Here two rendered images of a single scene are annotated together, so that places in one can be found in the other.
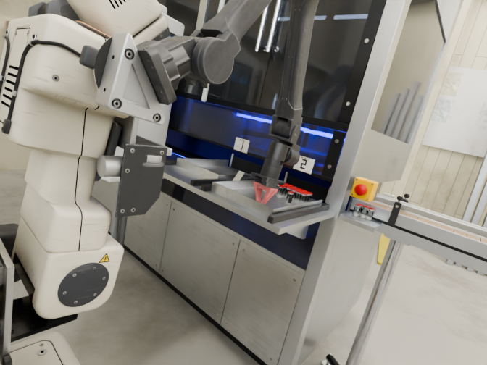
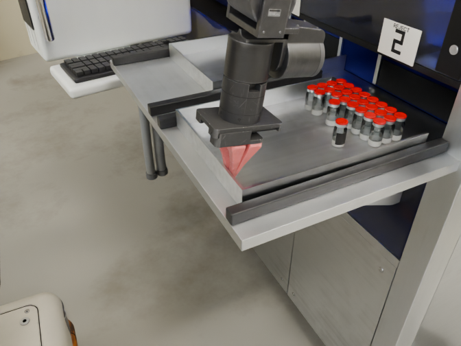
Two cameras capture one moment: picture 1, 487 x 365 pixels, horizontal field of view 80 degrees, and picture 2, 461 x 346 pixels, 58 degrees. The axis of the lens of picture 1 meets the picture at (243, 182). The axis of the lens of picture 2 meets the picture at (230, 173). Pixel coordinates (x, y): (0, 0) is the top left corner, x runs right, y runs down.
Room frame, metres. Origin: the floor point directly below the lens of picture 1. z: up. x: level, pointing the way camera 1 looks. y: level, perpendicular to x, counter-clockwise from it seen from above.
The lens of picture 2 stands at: (0.41, -0.28, 1.26)
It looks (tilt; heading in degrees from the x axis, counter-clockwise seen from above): 36 degrees down; 26
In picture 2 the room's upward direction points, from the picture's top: straight up
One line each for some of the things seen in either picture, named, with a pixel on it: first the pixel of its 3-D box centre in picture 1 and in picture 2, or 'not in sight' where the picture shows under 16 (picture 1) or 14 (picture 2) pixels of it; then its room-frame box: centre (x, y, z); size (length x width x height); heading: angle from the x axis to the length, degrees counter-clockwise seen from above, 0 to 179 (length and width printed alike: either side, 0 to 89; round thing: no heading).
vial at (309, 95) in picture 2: not in sight; (311, 97); (1.14, -0.09, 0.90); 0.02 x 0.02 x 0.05
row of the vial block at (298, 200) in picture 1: (285, 192); (346, 112); (1.11, -0.17, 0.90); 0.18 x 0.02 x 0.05; 52
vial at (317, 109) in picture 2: not in sight; (317, 102); (1.13, -0.11, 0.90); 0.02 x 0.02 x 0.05
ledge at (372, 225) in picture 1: (361, 220); not in sight; (1.08, -0.48, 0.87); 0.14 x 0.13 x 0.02; 143
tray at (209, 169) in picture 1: (223, 169); (254, 55); (1.32, 0.10, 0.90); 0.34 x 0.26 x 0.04; 143
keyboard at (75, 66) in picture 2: not in sight; (134, 55); (1.36, 0.50, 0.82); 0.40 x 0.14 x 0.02; 151
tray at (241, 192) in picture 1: (269, 195); (295, 129); (1.02, -0.10, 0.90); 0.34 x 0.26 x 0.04; 142
